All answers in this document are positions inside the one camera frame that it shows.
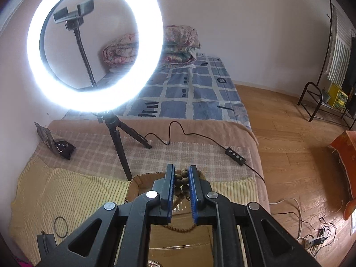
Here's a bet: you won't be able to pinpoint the yellow box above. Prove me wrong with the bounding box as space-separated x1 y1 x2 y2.
328 83 349 109

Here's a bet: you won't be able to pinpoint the blue plaid bed sheet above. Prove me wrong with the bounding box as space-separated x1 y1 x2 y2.
64 54 252 130

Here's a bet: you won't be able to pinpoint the large brown bead bracelet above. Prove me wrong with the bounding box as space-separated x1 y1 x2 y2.
174 168 192 201

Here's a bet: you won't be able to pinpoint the small black device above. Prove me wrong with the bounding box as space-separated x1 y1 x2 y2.
37 230 57 259

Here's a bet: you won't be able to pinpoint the floral pillows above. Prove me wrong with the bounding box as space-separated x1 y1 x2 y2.
102 33 140 69

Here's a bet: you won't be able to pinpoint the white ring light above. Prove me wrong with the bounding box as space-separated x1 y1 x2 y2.
26 0 164 114

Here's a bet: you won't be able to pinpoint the black cable with inline controller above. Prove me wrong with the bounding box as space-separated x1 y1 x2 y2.
143 121 265 180

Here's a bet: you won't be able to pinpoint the black gooseneck phone holder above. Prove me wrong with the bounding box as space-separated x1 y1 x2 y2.
53 0 98 89

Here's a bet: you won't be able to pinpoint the floral folded quilt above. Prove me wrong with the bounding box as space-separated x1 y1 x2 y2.
161 25 201 63

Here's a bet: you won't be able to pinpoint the black hair tie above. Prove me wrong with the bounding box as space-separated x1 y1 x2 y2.
54 216 69 238

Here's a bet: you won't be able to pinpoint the black clothes rack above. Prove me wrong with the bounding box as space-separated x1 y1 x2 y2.
297 0 356 131

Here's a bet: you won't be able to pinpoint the brown blanket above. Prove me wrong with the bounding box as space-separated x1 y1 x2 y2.
49 118 270 212

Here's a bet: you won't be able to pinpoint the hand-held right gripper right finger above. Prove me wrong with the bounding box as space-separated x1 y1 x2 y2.
188 165 323 267

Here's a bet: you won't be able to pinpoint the black tripod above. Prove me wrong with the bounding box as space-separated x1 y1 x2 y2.
96 111 152 181

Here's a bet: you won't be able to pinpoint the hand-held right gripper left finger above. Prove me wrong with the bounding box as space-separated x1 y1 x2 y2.
35 164 176 267

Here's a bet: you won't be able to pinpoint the white floor cable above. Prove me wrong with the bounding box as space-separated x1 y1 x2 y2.
268 197 303 237

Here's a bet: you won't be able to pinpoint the dark patterned packet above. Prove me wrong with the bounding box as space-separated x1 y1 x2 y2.
34 121 55 152

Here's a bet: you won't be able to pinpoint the white power strip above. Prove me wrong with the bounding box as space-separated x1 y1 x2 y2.
297 235 329 248

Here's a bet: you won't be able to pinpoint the cardboard box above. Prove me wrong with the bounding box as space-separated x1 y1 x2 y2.
125 171 217 267

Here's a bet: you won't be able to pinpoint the orange cloth covered table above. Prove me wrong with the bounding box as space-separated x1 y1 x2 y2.
330 130 356 220

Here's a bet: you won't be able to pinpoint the yellow striped towel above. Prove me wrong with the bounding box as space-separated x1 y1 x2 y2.
11 158 259 266

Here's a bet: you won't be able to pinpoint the black plastic bag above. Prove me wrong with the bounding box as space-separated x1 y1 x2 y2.
53 140 76 160

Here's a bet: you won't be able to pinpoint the small brown bead necklace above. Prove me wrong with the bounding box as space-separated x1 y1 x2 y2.
152 197 196 233

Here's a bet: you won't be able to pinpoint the striped hanging cloth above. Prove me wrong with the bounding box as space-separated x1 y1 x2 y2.
326 6 353 85

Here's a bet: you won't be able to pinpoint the beige checked cloth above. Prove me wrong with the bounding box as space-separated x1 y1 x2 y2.
28 131 251 184

